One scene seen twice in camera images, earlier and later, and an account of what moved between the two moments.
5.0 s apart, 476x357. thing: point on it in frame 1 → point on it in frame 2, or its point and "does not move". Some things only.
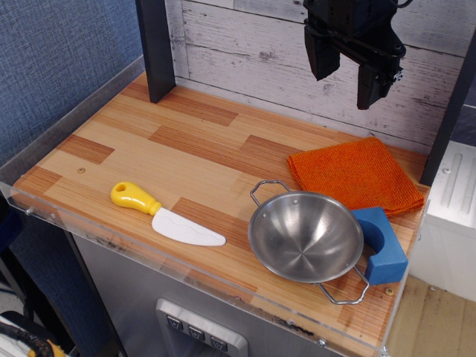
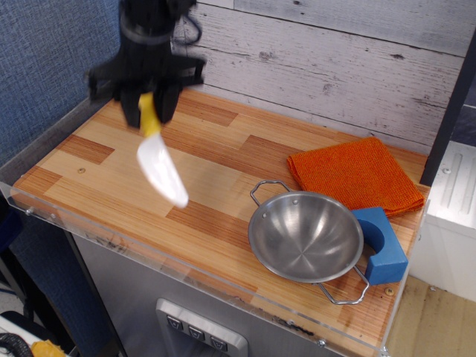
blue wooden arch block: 388,263 does not move
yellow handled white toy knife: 167,223 → 155,158
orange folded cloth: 361,172 does not move
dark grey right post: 462,93 does not move
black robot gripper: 362,31 → 145,62
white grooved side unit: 447,255 does not move
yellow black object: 37,341 → 13,345
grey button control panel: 186,334 does not move
